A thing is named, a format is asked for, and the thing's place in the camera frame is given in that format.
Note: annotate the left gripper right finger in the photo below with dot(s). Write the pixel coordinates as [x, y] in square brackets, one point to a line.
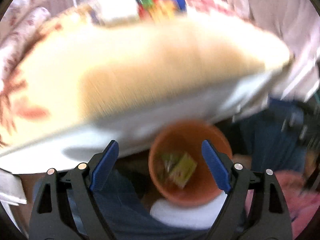
[235, 180]

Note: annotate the folded floral white quilt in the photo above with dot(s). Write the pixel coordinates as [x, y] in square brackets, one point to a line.
[18, 27]

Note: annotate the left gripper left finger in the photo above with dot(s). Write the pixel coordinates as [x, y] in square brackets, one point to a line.
[65, 207]

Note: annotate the pink sheer right curtain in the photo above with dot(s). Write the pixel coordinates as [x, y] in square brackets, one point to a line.
[296, 22]

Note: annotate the pink patterned right sleeve forearm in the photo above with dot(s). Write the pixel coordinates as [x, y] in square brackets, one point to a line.
[297, 199]

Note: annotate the blue jeans leg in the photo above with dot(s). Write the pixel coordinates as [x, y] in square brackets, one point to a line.
[272, 139]

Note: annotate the yellow floral bed blanket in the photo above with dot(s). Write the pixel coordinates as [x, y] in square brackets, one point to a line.
[80, 71]

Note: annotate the green snack wrapper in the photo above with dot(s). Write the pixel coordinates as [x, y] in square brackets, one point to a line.
[176, 169]

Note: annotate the orange plastic trash bin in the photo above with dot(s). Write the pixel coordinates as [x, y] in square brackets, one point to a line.
[187, 136]

